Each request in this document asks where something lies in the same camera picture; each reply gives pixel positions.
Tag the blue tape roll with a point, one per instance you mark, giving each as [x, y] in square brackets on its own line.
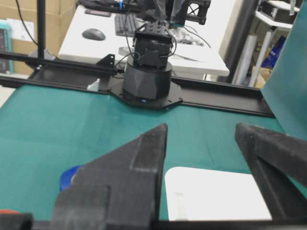
[67, 176]

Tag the black aluminium frame rail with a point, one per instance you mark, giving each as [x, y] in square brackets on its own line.
[105, 79]

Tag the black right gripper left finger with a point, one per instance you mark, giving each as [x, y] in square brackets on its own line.
[120, 190]

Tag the white desk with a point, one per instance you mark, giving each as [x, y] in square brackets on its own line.
[190, 59]

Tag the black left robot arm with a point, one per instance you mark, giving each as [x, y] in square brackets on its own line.
[147, 77]

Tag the white plastic tray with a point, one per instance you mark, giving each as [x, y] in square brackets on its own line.
[200, 194]

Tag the black vertical stand pole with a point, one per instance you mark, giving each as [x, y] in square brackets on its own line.
[41, 28]

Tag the black keyboard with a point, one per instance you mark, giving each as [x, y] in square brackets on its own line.
[126, 25]

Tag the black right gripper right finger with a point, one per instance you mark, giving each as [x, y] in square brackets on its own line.
[274, 159]

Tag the cardboard box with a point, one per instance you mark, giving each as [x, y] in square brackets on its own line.
[59, 14]

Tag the black computer mouse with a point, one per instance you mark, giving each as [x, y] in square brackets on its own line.
[93, 34]

